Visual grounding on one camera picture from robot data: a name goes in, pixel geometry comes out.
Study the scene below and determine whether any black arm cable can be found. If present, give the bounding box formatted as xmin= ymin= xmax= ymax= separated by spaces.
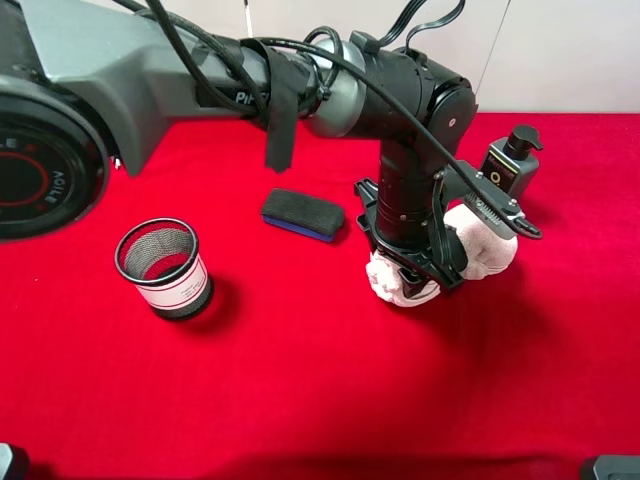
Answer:
xmin=119 ymin=0 xmax=481 ymax=186

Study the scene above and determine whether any dark grey pump bottle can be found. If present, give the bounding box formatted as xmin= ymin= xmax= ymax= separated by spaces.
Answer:
xmin=480 ymin=125 xmax=543 ymax=200

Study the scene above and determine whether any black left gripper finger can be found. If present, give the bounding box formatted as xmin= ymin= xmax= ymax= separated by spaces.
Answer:
xmin=442 ymin=227 xmax=468 ymax=273

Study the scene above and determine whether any black blue whiteboard eraser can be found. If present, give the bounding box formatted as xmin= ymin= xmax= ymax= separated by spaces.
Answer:
xmin=261 ymin=188 xmax=345 ymax=243

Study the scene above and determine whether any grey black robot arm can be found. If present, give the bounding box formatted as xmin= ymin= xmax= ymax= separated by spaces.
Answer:
xmin=1 ymin=1 xmax=541 ymax=297

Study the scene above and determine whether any pink towel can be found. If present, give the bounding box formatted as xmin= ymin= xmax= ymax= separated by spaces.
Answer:
xmin=366 ymin=204 xmax=518 ymax=308

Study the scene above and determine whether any black mesh pen cup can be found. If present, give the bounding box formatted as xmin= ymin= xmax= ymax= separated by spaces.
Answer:
xmin=114 ymin=217 xmax=214 ymax=322

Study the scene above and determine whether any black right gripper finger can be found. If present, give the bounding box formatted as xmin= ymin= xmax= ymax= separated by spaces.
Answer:
xmin=399 ymin=267 xmax=425 ymax=296

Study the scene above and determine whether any red tablecloth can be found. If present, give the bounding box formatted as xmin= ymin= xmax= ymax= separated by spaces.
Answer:
xmin=1 ymin=114 xmax=639 ymax=479

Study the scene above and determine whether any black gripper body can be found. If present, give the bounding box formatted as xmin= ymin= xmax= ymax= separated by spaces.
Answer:
xmin=354 ymin=160 xmax=542 ymax=291

